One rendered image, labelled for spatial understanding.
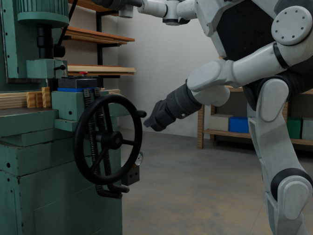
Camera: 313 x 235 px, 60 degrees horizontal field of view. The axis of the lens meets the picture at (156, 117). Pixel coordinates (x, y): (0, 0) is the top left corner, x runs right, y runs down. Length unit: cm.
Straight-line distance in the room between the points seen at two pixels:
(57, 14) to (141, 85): 387
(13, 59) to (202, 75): 75
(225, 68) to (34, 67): 72
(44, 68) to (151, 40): 380
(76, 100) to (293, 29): 61
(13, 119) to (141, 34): 414
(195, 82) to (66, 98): 42
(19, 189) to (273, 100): 84
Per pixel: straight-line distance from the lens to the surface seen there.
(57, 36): 137
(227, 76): 70
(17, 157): 91
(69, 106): 91
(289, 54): 66
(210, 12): 92
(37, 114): 92
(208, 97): 76
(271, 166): 106
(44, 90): 102
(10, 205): 101
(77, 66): 375
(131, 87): 497
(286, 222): 112
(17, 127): 89
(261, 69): 68
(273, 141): 102
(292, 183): 104
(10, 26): 120
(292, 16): 65
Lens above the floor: 102
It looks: 9 degrees down
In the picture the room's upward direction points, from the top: straight up
